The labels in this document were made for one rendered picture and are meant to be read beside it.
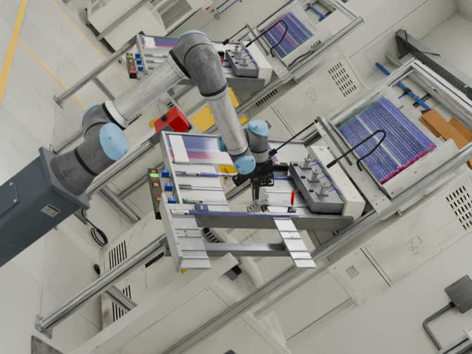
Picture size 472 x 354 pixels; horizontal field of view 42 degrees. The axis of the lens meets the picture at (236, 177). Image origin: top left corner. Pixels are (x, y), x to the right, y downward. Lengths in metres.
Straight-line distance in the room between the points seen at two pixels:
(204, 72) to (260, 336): 1.32
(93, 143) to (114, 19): 4.92
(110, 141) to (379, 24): 4.17
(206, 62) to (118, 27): 4.98
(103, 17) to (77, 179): 4.93
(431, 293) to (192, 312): 1.88
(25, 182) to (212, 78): 0.70
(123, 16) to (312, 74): 3.40
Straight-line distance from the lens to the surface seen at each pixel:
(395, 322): 4.09
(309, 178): 2.66
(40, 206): 2.09
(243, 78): 3.74
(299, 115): 3.94
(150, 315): 2.29
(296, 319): 4.49
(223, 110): 2.06
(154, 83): 2.11
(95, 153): 2.04
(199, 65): 1.99
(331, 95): 3.95
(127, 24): 6.93
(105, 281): 2.45
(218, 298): 2.64
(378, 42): 5.94
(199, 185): 2.57
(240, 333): 2.81
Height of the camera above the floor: 1.30
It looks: 8 degrees down
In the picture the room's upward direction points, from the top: 54 degrees clockwise
